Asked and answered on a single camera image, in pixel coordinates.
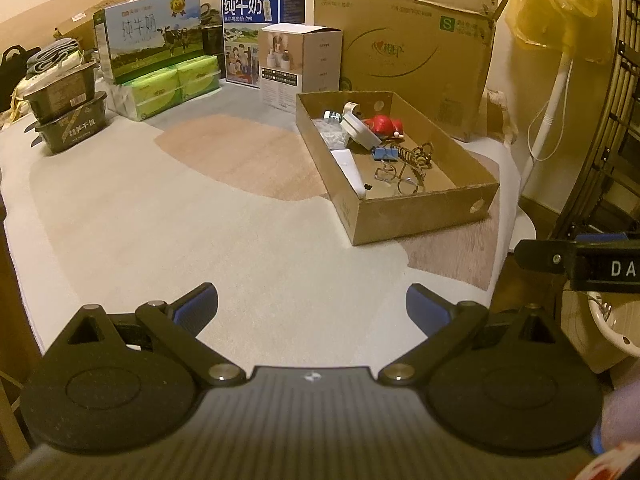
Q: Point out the wooden headboard panel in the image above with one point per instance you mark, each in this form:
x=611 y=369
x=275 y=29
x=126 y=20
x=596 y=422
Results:
x=35 y=27

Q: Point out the shallow cardboard tray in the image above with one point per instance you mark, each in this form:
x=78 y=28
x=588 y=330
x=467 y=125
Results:
x=400 y=200

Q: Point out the clear plastic box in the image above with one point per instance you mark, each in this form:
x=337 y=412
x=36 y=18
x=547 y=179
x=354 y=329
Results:
x=333 y=135

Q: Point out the upper black crate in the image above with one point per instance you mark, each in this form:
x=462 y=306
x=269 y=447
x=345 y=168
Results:
x=64 y=93

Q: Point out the green white small jar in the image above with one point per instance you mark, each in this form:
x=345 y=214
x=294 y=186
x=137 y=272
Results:
x=332 y=117

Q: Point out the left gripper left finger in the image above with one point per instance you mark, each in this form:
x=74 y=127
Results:
x=174 y=330

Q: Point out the white fan stand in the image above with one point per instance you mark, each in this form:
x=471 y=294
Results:
x=536 y=138

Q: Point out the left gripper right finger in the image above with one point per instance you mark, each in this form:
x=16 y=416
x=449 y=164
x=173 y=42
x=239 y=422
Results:
x=449 y=329

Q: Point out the large brown cardboard box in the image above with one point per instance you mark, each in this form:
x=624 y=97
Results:
x=435 y=54

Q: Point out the red white toy figure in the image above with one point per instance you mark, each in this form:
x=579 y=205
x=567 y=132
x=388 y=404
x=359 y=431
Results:
x=385 y=127

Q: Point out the blue milk carton box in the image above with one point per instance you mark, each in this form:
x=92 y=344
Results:
x=241 y=22

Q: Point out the blue binder clip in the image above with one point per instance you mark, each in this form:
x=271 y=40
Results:
x=385 y=154

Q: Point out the green tissue pack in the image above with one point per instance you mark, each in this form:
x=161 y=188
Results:
x=153 y=93

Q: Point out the folded grey clothes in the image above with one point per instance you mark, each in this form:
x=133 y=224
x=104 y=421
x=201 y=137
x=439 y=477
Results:
x=51 y=55

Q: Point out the black crate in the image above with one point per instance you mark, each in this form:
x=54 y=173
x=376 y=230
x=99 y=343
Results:
x=64 y=93
x=75 y=126

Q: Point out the green pasture milk box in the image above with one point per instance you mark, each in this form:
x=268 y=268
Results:
x=136 y=37

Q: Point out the white humidifier box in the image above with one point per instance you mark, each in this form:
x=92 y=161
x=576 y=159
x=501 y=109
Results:
x=297 y=58

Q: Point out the lower black crate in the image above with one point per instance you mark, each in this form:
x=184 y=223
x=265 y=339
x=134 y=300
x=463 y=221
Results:
x=75 y=126

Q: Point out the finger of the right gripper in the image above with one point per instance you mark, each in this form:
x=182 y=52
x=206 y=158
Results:
x=601 y=238
x=546 y=256

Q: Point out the black bag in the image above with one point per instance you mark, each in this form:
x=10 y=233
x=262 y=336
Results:
x=13 y=69

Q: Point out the beige plug adapter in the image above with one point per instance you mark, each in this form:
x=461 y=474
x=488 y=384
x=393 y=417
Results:
x=351 y=108

